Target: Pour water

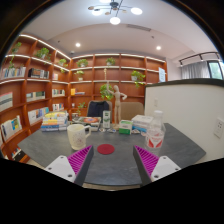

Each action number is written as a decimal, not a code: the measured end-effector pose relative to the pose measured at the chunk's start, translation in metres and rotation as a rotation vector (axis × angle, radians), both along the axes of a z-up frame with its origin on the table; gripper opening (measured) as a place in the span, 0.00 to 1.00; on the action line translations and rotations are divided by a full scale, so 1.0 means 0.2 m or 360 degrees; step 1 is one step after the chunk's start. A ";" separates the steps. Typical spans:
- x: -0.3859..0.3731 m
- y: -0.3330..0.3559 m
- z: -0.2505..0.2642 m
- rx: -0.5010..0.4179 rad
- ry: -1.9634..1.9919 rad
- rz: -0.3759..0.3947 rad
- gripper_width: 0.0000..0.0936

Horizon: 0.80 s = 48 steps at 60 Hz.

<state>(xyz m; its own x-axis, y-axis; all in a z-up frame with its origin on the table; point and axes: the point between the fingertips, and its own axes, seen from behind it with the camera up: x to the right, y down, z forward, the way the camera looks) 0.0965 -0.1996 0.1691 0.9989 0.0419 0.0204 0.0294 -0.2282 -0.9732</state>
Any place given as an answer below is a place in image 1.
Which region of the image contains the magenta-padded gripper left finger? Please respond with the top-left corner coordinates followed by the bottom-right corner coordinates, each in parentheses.
top-left (44, 144), bottom-right (95, 187)

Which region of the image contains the stack of white books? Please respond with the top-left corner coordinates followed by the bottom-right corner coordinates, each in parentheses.
top-left (131, 114), bottom-right (155, 134)

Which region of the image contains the grey window curtain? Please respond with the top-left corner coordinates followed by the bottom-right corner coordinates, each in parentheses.
top-left (180, 61), bottom-right (212, 80)

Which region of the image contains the dark blue chair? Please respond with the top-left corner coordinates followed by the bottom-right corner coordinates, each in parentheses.
top-left (86, 100), bottom-right (111, 119)

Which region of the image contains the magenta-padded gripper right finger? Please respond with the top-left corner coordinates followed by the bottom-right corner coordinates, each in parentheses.
top-left (132, 144), bottom-right (182, 187)

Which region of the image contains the flat round red coaster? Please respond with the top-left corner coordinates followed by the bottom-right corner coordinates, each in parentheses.
top-left (96, 143), bottom-right (116, 156)

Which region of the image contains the branched globe ceiling lamp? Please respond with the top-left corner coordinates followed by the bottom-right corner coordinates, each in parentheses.
top-left (87, 0), bottom-right (144, 26)

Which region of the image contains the white wall socket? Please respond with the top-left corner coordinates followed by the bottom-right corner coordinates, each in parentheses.
top-left (213, 117), bottom-right (224, 139)

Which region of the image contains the stack of dark magazines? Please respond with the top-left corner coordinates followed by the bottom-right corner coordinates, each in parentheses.
top-left (71, 115), bottom-right (102, 132)

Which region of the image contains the black track light rail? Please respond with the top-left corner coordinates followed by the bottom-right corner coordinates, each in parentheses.
top-left (178, 51), bottom-right (221, 66)

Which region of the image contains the window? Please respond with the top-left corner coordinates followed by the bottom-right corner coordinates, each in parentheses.
top-left (208, 60), bottom-right (224, 81)

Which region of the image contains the clear plastic water bottle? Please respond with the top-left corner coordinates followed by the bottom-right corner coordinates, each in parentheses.
top-left (144, 110), bottom-right (167, 158)

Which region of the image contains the ceiling air vent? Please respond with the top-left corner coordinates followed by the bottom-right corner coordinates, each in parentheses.
top-left (125, 23), bottom-right (153, 33)

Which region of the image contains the tall white green carton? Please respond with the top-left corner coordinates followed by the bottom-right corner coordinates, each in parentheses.
top-left (102, 110), bottom-right (112, 130)

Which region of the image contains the small green white box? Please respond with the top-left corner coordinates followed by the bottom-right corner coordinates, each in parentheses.
top-left (118, 119), bottom-right (134, 136)

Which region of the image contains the beige upholstered chair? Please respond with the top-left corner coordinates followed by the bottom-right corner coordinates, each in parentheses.
top-left (119, 101), bottom-right (145, 122)

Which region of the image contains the cream printed ceramic mug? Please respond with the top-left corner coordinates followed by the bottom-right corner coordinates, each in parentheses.
top-left (66, 123), bottom-right (92, 151)

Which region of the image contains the wooden wall shelf unit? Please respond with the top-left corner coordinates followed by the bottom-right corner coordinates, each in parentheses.
top-left (0, 33), bottom-right (169, 164)

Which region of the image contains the wooden artist mannequin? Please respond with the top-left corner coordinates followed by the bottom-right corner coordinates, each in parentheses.
top-left (106, 81), bottom-right (128, 129)

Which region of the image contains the stack of colourful books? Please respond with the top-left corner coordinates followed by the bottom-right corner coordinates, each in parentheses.
top-left (40, 110), bottom-right (70, 133)

